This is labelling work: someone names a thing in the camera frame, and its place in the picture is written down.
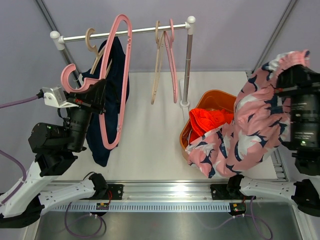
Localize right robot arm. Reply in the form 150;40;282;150
226;63;320;217

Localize orange shorts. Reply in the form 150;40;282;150
188;108;234;143

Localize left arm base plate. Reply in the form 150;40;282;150
81;183;124;201

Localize beige plastic hanger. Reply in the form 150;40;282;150
85;28;105;75
151;20;164;105

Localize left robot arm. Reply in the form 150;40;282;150
0;79;108;229

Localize orange plastic basket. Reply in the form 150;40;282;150
179;90;236;160

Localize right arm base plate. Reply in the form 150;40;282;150
209;183;243;200

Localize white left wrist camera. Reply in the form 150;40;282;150
42;86;78;109

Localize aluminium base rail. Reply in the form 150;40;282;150
38;179;288;216

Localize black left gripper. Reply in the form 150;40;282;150
63;79;107;152

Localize navy blue shorts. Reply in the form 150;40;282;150
86;36;126;167

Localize pink plastic hanger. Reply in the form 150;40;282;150
60;14;132;150
164;18;178;104

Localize silver clothes rack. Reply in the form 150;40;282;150
50;16;196;108

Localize pink patterned shorts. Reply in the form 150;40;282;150
185;49;310;178

